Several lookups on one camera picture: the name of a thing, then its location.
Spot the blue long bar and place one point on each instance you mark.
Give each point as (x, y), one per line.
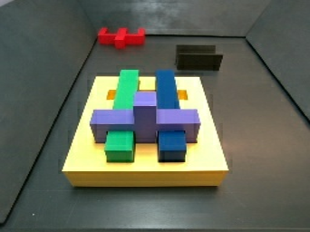
(171, 139)

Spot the yellow base board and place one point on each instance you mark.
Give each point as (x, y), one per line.
(203, 169)

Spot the green long bar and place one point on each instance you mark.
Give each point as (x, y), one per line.
(120, 141)

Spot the purple cross-shaped block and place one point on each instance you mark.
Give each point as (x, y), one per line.
(146, 120)

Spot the red cross-shaped block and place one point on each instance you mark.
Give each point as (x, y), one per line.
(122, 38)

